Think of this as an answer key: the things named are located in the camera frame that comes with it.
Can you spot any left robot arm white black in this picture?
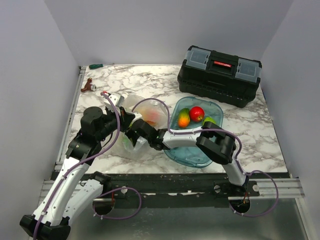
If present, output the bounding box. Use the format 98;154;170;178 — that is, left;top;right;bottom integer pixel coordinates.
19;106;135;240

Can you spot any teal transparent plastic tray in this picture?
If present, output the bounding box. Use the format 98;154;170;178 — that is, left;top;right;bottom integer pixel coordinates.
164;96;224;168

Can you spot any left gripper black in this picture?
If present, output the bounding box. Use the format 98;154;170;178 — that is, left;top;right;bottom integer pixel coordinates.
96;106;136;142

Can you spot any orange green fake mango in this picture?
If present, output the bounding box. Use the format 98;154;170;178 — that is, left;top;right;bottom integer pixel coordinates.
177;108;190;128

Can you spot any translucent printed plastic bag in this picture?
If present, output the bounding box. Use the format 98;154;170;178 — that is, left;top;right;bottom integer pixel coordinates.
113;94;168;160

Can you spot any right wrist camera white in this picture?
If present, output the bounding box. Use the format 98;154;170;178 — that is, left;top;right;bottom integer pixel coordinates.
132;112;142;122

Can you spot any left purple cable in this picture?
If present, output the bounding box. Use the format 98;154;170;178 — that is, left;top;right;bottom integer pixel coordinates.
33;91;143;240

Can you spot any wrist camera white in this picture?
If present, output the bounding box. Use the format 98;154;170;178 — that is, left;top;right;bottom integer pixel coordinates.
101;91;125;112
132;112;142;122

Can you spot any black toolbox red handle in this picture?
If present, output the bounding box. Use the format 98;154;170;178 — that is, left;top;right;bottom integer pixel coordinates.
177;45;262;108

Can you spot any green fake fruit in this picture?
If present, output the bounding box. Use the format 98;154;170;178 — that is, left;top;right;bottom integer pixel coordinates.
202;116;217;125

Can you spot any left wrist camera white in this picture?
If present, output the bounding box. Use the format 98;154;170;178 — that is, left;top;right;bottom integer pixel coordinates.
101;91;125;112

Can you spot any fake peach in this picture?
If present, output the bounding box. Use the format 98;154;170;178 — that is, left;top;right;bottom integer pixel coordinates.
143;109;160;127

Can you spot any red fake fruit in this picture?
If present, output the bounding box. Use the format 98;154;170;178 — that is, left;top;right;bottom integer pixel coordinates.
189;106;205;123

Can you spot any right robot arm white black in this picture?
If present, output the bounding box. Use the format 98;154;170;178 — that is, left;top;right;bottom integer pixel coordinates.
125;119;248;196

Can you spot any aluminium frame rail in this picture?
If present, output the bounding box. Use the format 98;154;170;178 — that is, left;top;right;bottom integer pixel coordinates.
249;178;305;199

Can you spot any brown water tap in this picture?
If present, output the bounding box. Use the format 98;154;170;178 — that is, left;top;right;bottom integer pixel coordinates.
80;77;97;93

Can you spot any green handled screwdriver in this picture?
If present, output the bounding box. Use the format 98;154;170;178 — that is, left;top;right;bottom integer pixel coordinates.
88;63;114;70

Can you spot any black mounting base rail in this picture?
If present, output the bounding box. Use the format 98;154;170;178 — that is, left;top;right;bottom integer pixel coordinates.
83;172;260;209

